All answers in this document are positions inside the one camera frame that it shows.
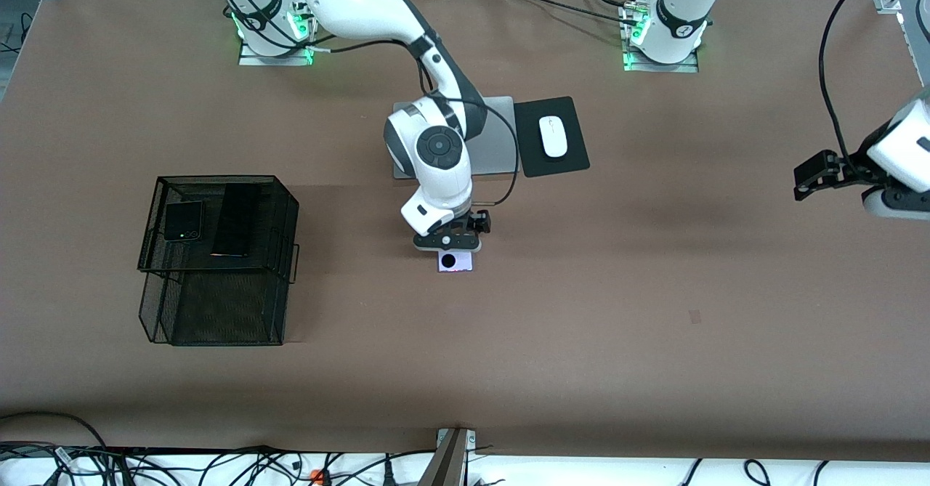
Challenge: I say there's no black slab smartphone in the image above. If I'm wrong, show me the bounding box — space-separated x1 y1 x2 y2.
210 184 259 259

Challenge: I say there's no black flip phone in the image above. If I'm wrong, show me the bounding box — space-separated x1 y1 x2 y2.
163 201 205 243

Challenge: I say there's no silver closed laptop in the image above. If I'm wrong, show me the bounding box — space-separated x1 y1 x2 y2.
392 96 522 180

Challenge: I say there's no white computer mouse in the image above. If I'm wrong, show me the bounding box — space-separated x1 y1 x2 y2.
538 116 568 159

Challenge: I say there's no black mouse pad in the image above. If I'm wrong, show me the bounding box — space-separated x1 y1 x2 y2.
513 96 591 179

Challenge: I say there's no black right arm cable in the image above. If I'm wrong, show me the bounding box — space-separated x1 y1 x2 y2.
203 0 520 207

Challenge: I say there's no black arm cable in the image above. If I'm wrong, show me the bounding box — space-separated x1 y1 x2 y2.
203 0 520 207
818 0 893 176

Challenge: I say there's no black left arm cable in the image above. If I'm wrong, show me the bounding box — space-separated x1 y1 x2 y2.
818 0 893 176

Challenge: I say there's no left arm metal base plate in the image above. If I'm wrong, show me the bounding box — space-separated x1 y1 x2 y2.
623 49 700 74

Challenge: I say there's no black cable on table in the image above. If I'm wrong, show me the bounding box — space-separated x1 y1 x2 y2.
496 0 640 28

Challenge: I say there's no grey metal camera post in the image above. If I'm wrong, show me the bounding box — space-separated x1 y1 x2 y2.
418 428 477 486

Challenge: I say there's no black wire mesh basket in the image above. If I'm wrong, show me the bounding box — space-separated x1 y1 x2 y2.
137 175 300 347

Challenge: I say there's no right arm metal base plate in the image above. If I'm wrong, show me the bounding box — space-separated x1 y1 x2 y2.
238 36 315 67

